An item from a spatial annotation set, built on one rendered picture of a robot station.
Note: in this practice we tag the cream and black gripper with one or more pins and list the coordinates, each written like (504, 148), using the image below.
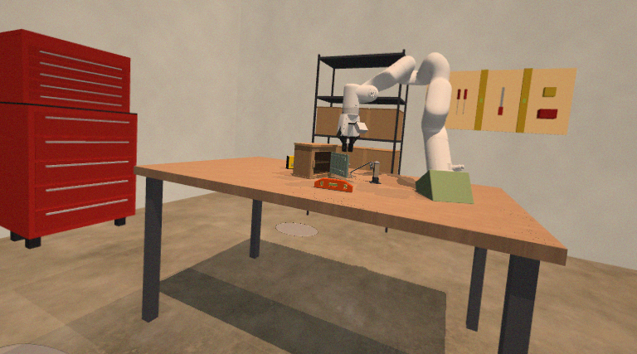
(347, 130)

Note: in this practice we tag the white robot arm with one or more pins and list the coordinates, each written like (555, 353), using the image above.
(437, 104)

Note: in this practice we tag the orange spirit level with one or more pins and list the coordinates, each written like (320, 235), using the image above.
(325, 182)

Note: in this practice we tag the brown wooden cabinet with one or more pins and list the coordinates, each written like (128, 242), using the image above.
(315, 161)

